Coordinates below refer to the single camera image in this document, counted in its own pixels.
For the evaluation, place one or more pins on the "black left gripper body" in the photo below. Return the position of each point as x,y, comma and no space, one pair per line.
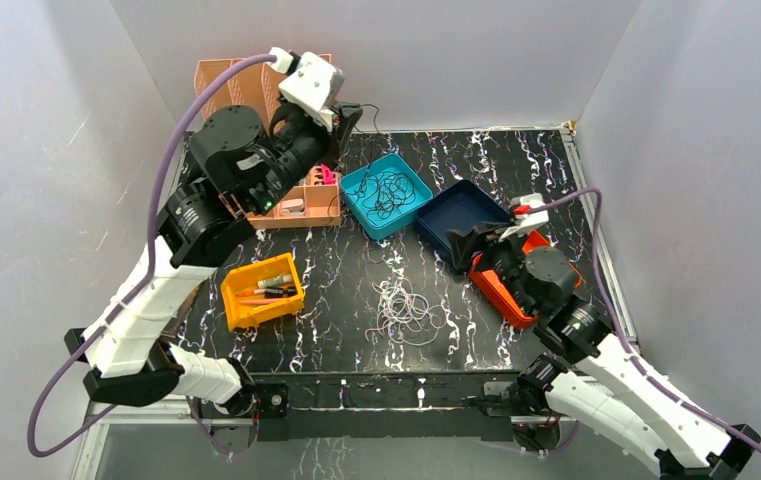
338,132

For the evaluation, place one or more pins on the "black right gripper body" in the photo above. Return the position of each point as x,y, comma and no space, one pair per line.
509,258

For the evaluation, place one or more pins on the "dark blue plastic tray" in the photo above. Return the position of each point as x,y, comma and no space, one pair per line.
460,206

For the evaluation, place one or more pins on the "orange plastic tray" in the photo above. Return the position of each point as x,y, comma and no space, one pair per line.
498,295

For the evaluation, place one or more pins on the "teal plastic tray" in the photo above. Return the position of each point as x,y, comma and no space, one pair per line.
385,195

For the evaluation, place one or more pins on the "yellow plastic parts bin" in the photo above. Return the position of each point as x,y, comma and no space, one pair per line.
262,291

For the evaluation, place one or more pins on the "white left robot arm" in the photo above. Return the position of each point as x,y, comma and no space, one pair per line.
130,362

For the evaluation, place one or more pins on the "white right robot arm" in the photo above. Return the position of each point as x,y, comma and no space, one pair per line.
587,374

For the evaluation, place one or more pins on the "white stapler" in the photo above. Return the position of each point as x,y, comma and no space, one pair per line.
292,207

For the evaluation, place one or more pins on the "pink marker pen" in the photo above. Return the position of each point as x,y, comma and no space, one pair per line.
328,176

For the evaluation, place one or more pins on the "peach plastic file organizer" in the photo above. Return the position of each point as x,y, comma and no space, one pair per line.
257,87

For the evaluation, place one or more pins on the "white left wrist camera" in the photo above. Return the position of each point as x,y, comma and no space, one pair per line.
314,86

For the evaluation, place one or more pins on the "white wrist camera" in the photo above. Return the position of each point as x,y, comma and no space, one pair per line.
528,215
314,86

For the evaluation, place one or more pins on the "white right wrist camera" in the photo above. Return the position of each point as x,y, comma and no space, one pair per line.
528,215

